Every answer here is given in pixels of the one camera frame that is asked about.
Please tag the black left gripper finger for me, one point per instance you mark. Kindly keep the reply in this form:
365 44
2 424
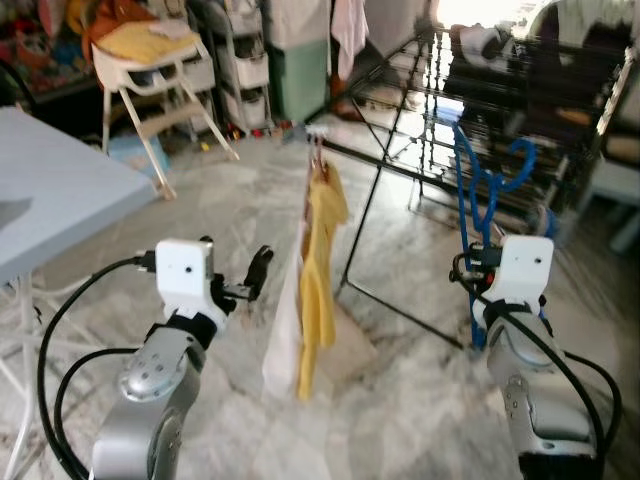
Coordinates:
260 265
206 243

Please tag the yellow shirt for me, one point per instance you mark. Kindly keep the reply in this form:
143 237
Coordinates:
320 260

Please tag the white hanging garment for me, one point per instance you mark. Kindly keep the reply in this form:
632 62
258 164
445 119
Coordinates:
283 340

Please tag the light blue box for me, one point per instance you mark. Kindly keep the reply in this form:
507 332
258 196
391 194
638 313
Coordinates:
135 158

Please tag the black metal drying rack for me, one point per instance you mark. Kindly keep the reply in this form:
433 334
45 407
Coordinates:
560 130

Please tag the pale blue plastic bench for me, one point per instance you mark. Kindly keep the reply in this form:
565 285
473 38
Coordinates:
615 185

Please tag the light blue plastic table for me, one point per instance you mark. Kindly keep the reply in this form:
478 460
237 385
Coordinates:
60 190

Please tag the white baby high chair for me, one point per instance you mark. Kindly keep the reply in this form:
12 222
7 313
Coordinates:
150 85

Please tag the white drawer cart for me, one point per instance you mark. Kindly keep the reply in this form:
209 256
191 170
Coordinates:
240 70

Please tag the green and white appliance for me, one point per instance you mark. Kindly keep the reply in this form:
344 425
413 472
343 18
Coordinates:
298 85

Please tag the yellow seat cushion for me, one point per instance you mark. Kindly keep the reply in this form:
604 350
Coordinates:
145 42

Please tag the pink hanging cloth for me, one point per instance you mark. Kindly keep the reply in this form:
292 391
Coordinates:
350 35

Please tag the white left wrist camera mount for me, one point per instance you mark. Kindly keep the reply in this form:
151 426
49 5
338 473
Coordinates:
185 275

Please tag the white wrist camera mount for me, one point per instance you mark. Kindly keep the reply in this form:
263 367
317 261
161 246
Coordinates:
525 268
185 275

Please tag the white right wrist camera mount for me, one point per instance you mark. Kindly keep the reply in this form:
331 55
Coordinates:
525 268

